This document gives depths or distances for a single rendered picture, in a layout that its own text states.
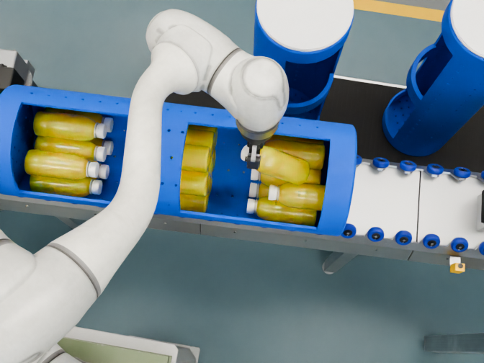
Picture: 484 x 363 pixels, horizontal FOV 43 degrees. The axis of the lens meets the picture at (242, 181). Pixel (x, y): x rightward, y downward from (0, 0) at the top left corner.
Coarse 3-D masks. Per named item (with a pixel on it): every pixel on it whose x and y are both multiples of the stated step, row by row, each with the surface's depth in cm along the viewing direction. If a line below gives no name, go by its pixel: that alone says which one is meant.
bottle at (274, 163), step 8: (264, 152) 145; (272, 152) 146; (280, 152) 148; (264, 160) 144; (272, 160) 145; (280, 160) 146; (288, 160) 148; (296, 160) 150; (304, 160) 153; (264, 168) 145; (272, 168) 146; (280, 168) 147; (288, 168) 148; (296, 168) 149; (304, 168) 151; (272, 176) 149; (280, 176) 149; (288, 176) 149; (296, 176) 150; (304, 176) 151; (296, 184) 153
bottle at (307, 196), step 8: (288, 184) 154; (304, 184) 154; (312, 184) 154; (320, 184) 155; (280, 192) 154; (288, 192) 153; (296, 192) 153; (304, 192) 153; (312, 192) 153; (320, 192) 153; (280, 200) 154; (288, 200) 153; (296, 200) 153; (304, 200) 153; (312, 200) 153; (320, 200) 153; (304, 208) 155; (312, 208) 154; (320, 208) 154
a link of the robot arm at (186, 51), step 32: (160, 32) 110; (192, 32) 108; (160, 64) 106; (192, 64) 106; (160, 96) 103; (128, 128) 99; (160, 128) 100; (128, 160) 94; (160, 160) 97; (128, 192) 90; (96, 224) 85; (128, 224) 87; (96, 256) 82; (96, 288) 82
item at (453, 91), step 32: (448, 32) 178; (416, 64) 217; (448, 64) 185; (480, 64) 175; (416, 96) 214; (448, 96) 199; (480, 96) 195; (384, 128) 257; (416, 128) 231; (448, 128) 224
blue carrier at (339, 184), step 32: (0, 96) 150; (32, 96) 150; (64, 96) 152; (96, 96) 154; (0, 128) 146; (32, 128) 172; (224, 128) 167; (288, 128) 148; (320, 128) 149; (352, 128) 150; (0, 160) 146; (224, 160) 171; (352, 160) 143; (0, 192) 156; (32, 192) 154; (160, 192) 147; (224, 192) 169; (352, 192) 143; (256, 224) 153; (288, 224) 152; (320, 224) 148
